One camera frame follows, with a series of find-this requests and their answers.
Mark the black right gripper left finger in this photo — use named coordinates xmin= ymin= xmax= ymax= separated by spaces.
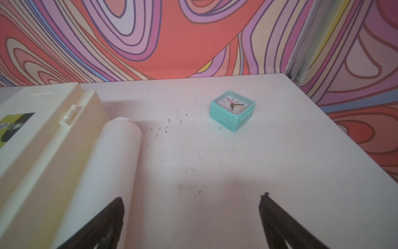
xmin=59 ymin=197 xmax=124 ymax=249

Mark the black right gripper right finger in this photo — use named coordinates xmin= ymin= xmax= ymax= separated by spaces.
xmin=259 ymin=193 xmax=327 ymax=249

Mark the white plastic wrap roll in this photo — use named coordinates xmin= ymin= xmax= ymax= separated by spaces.
xmin=51 ymin=118 xmax=142 ymax=249

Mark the cream plastic wrap dispenser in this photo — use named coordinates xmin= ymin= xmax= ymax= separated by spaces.
xmin=1 ymin=83 xmax=109 ymax=249

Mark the aluminium frame corner post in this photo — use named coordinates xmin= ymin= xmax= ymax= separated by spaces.
xmin=285 ymin=0 xmax=341 ymax=87

